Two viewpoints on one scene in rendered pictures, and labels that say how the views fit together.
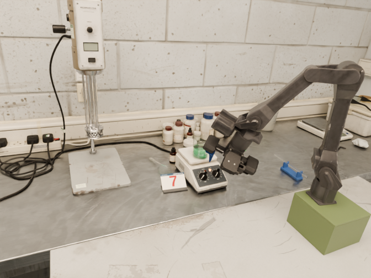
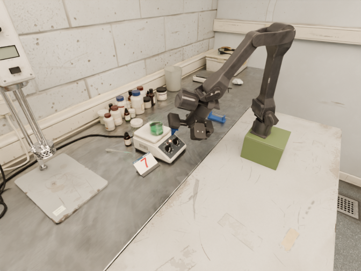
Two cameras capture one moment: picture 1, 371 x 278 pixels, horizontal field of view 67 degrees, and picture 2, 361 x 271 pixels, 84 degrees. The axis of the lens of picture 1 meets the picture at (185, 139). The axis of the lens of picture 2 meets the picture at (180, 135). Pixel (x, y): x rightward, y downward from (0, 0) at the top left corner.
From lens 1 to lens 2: 34 cm
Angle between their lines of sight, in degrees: 28
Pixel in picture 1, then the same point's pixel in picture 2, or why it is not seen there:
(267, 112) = (225, 80)
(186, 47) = (93, 30)
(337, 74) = (279, 35)
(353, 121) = not seen: hidden behind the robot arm
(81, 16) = not seen: outside the picture
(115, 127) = (51, 132)
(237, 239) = (223, 187)
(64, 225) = (74, 262)
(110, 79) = not seen: hidden behind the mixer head
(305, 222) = (257, 153)
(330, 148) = (269, 96)
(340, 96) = (277, 54)
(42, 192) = (16, 241)
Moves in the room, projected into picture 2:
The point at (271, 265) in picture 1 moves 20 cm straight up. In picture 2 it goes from (257, 195) to (272, 151)
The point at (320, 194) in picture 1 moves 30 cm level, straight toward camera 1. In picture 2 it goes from (263, 131) to (299, 193)
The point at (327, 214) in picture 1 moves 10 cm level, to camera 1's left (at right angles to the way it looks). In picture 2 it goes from (273, 143) to (255, 151)
